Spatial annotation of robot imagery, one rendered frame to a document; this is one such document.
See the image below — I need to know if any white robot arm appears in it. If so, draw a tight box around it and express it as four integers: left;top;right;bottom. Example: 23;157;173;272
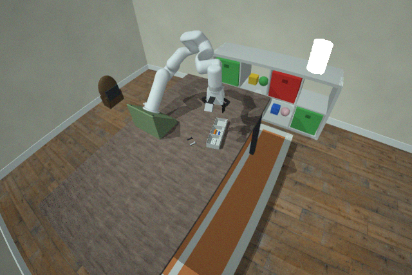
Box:
143;30;225;113

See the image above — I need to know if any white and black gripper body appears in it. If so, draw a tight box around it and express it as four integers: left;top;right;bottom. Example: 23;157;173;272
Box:
207;87;225;105

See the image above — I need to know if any white three-compartment bin rack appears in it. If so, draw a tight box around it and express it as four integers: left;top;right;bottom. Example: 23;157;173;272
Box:
206;117;228;149

